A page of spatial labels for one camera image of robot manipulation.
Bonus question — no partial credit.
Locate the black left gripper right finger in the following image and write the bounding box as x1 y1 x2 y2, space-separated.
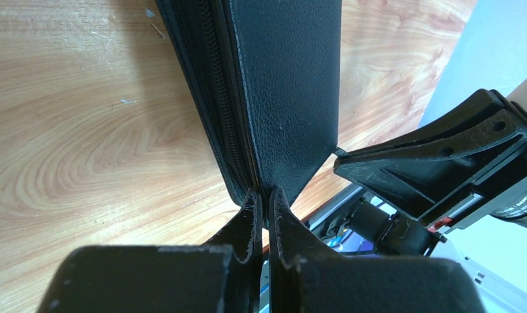
267 187 484 312

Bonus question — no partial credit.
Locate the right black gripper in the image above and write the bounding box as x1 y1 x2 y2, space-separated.
334 89 527 256

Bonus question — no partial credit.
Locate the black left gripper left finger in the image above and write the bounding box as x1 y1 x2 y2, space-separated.
38 190 263 312

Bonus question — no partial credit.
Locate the black zip tool case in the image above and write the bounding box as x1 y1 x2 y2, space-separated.
157 1 342 205

